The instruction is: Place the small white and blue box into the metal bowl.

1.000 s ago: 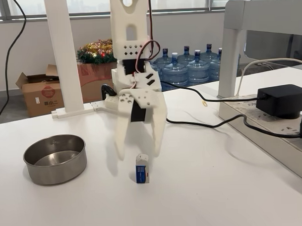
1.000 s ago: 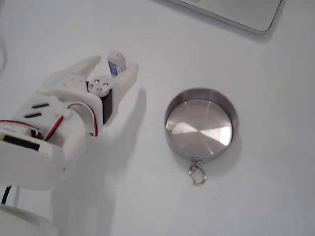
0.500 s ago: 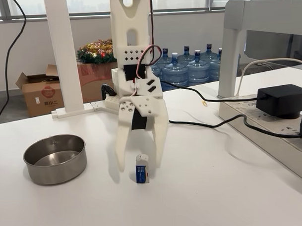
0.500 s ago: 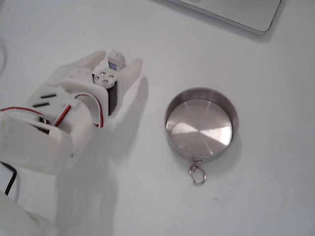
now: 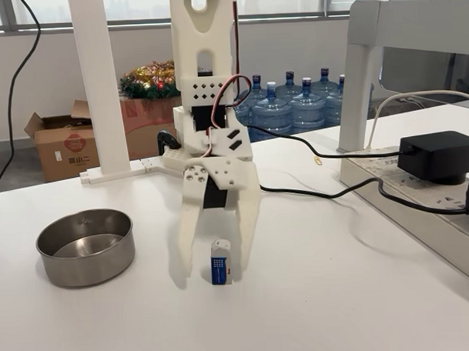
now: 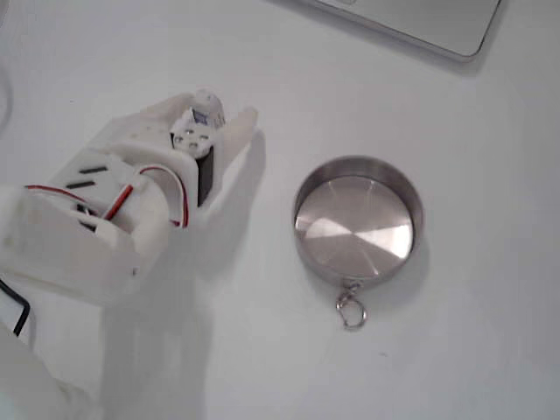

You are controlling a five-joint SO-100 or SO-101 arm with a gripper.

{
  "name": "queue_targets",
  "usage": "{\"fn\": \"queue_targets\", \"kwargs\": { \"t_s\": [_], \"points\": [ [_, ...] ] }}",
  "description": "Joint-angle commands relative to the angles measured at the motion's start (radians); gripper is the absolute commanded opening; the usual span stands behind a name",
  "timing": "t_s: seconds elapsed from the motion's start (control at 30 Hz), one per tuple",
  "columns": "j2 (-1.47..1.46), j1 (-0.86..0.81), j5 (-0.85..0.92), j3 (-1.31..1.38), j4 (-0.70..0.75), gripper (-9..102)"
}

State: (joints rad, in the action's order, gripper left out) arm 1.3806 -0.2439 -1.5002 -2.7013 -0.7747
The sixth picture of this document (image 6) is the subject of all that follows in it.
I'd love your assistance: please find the round metal bowl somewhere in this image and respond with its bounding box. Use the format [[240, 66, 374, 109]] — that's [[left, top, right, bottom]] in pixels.
[[292, 153, 425, 293]]

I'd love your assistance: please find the white laptop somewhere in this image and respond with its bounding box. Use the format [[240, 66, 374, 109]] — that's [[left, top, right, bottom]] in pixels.
[[270, 0, 504, 63]]

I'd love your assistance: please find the metal key ring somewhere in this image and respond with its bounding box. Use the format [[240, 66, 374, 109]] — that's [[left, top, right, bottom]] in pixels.
[[334, 279, 369, 333]]

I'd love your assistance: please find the red and black servo wire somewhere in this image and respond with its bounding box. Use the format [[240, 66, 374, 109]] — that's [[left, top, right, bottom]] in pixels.
[[24, 163, 190, 229]]

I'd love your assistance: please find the thin black cable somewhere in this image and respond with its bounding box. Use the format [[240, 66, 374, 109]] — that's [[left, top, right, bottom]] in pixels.
[[0, 278, 32, 339]]

